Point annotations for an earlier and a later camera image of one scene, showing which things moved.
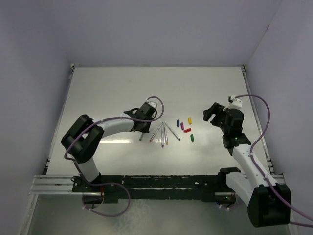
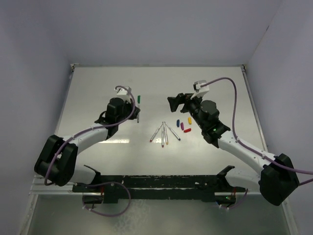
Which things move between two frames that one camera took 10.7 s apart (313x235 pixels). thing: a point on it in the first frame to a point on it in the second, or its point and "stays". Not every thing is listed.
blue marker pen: (172, 130) stays
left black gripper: (145, 130) to (129, 105)
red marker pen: (156, 131) stays
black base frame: (210, 187) stays
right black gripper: (216, 109) to (182, 99)
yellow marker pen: (166, 134) stays
